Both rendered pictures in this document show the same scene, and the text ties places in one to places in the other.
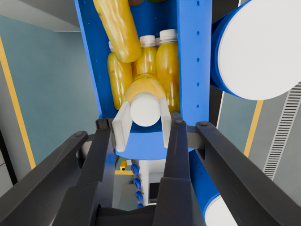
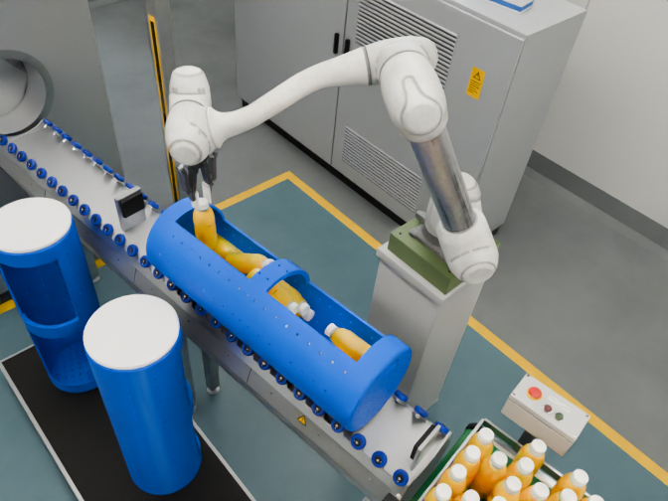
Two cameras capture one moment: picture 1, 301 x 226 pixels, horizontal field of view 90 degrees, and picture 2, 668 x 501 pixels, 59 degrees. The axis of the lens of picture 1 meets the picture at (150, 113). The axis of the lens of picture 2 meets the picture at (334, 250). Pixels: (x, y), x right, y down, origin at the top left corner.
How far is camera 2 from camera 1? 169 cm
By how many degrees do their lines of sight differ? 34
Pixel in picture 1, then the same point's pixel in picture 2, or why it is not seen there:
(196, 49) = (195, 251)
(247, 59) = (144, 315)
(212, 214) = (60, 211)
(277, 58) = (120, 329)
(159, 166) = (141, 230)
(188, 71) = (192, 241)
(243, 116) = not seen: outside the picture
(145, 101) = (204, 204)
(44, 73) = (367, 302)
